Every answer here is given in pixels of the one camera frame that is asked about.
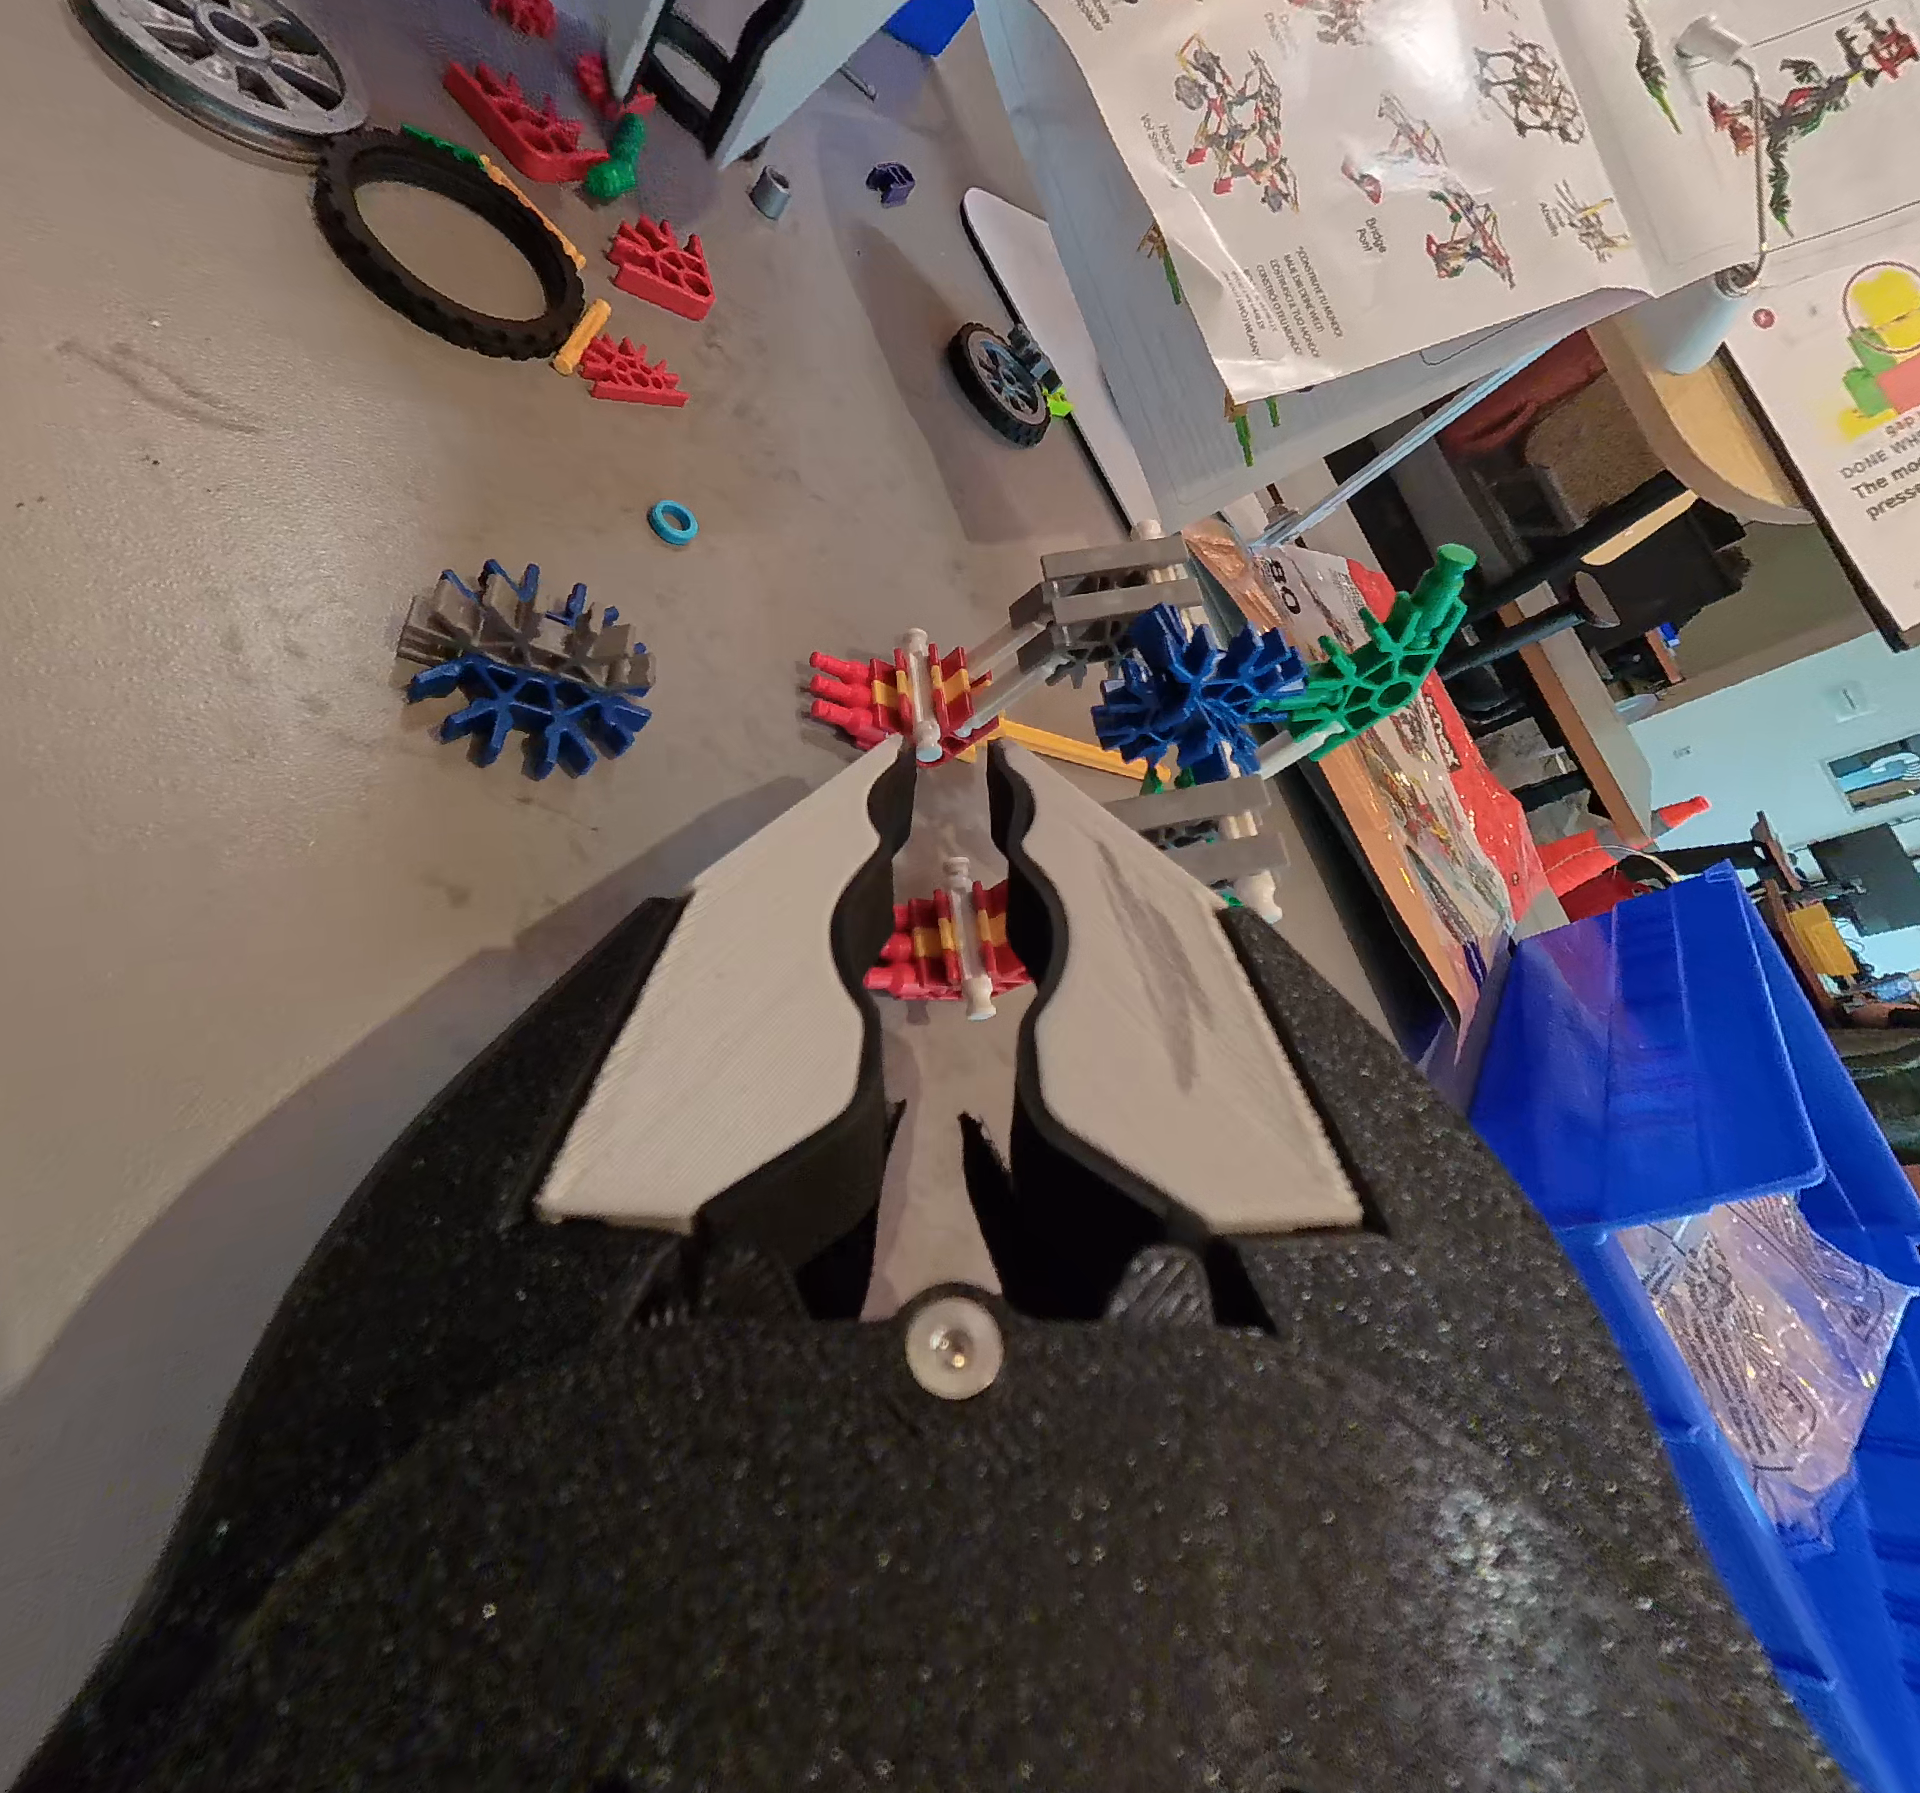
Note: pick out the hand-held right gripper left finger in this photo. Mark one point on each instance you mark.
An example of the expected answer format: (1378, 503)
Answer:
(704, 1058)

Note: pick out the orange traffic cone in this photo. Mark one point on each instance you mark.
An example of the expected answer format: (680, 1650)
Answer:
(1679, 814)

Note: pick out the plain blue plastic bin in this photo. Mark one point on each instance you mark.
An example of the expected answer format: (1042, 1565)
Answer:
(1635, 1058)

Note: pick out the small black toy wheel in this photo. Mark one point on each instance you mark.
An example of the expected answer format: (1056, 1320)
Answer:
(993, 383)

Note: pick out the toy dinosaur model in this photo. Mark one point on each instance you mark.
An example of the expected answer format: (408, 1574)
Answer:
(1184, 698)

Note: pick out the large black rubber tire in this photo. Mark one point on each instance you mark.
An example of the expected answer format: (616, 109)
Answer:
(332, 233)

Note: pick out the small white clip holder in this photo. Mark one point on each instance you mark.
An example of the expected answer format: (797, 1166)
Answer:
(1702, 331)

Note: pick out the small grey spacer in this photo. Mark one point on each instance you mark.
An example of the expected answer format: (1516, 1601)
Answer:
(772, 194)

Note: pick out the large white instruction sheet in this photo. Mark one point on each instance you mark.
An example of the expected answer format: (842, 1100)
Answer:
(1845, 23)

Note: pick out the blue snowflake connector pair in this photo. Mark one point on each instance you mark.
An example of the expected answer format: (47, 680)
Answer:
(523, 714)

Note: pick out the grey clip connector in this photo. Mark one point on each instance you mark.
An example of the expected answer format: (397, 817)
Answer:
(518, 624)
(616, 658)
(442, 624)

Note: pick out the round wooden table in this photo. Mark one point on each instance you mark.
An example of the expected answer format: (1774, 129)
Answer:
(1726, 429)

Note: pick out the short green rod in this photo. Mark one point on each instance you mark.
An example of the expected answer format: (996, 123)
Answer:
(617, 168)

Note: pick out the white booklet stand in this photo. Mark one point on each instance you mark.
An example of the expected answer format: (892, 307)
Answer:
(1035, 280)

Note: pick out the grey spoked wheel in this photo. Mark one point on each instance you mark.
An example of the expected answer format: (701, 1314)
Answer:
(150, 1)

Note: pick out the wide red fan connector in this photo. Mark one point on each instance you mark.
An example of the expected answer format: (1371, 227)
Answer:
(663, 276)

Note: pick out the purple clip connector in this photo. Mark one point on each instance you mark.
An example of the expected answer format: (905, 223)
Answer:
(890, 183)

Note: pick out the long red connector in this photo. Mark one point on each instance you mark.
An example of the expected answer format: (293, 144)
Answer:
(518, 127)

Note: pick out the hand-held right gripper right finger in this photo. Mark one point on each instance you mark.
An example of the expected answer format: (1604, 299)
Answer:
(1200, 1072)

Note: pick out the long yellow rod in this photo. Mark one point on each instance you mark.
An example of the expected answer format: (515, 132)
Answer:
(1081, 751)

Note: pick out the toy kit plastic bag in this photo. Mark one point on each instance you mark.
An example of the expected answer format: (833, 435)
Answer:
(1425, 819)

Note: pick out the model instruction booklet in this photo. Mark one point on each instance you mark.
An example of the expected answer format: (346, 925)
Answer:
(1351, 99)

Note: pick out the clear plastic bag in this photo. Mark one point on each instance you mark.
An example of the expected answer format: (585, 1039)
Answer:
(1755, 1329)

